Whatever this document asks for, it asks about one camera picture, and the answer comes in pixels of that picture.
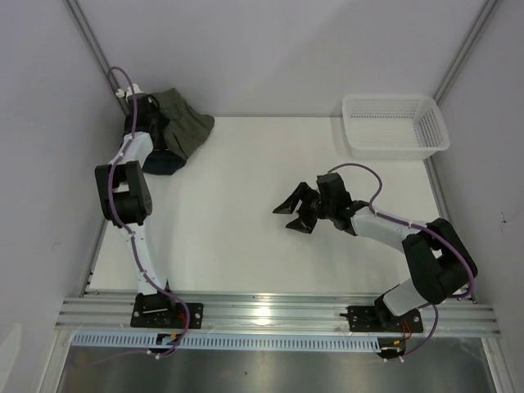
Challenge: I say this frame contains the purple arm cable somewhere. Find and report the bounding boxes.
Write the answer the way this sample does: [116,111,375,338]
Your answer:
[327,162,478,364]
[92,66,193,368]

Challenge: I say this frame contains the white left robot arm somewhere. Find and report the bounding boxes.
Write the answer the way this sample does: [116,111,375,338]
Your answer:
[94,92,168,296]

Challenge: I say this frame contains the white slotted cable duct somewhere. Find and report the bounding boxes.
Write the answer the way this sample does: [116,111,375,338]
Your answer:
[71,331,381,353]

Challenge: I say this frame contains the aluminium frame post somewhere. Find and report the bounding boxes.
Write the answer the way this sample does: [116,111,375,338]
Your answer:
[63,0,129,115]
[433,0,503,106]

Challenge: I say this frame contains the dark navy folded shorts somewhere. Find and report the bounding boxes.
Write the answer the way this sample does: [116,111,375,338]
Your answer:
[142,150,187,176]

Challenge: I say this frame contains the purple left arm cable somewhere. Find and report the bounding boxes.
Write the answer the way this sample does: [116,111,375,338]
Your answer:
[92,66,193,368]

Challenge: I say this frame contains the right aluminium frame post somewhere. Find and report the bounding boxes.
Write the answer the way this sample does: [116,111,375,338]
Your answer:
[433,0,503,106]

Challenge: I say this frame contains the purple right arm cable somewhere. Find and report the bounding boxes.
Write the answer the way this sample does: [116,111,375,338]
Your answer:
[327,162,478,364]

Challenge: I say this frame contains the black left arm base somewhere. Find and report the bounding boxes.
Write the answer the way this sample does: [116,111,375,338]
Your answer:
[130,292,204,329]

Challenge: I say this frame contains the aluminium mounting rail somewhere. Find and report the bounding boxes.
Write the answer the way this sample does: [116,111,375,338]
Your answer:
[55,291,501,338]

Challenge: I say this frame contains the white plastic basket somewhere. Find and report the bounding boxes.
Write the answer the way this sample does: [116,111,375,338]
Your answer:
[341,94,450,160]

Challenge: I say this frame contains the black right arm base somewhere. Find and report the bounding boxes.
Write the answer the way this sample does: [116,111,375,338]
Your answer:
[339,296,424,333]

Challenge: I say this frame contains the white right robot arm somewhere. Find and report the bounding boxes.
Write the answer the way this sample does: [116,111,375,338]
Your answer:
[274,173,478,331]

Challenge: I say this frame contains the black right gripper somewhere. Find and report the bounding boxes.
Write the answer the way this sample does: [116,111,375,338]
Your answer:
[273,182,335,233]

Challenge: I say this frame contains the olive green shorts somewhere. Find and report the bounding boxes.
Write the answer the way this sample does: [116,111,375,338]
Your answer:
[152,88,215,160]

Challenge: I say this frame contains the left aluminium frame post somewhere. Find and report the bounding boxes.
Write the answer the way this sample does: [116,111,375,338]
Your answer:
[63,0,129,115]

